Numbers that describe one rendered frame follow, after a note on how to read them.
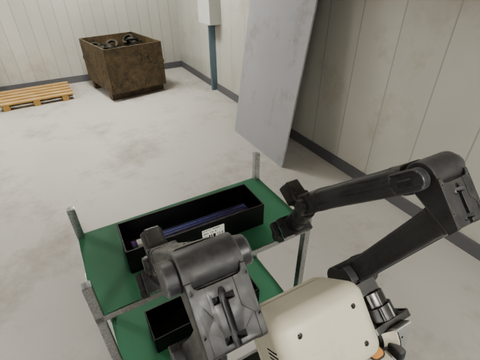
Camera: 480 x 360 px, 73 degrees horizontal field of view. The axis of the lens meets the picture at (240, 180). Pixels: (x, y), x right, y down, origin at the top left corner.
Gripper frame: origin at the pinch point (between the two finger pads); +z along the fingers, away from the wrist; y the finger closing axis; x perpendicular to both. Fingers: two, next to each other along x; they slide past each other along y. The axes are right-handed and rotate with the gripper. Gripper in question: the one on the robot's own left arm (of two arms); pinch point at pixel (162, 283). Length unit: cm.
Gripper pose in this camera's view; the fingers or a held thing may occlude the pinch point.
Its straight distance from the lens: 101.9
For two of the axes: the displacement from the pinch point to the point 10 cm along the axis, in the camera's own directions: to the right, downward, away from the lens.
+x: 4.2, 8.2, -4.0
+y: -8.8, 2.6, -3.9
